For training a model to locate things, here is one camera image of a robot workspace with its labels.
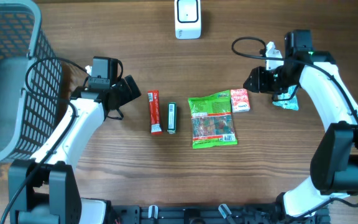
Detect red white small box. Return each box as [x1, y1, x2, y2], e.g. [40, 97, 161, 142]
[230, 88, 250, 113]

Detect red snack stick packet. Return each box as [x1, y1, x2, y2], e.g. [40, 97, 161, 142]
[147, 90, 162, 134]

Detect light teal wipes packet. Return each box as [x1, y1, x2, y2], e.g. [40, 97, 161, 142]
[272, 85, 299, 111]

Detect green white small box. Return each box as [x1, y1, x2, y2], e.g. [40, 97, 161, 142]
[167, 102, 177, 134]

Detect green gummy candy bag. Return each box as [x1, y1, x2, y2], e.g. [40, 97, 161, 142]
[188, 90, 237, 149]

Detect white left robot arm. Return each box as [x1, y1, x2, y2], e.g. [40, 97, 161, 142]
[1, 75, 141, 223]

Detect white barcode scanner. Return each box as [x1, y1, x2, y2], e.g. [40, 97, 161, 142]
[174, 0, 201, 40]

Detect grey plastic mesh basket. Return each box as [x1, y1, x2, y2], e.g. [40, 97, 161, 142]
[0, 1, 63, 163]

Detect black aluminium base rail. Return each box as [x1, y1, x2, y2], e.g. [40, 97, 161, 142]
[111, 203, 292, 224]

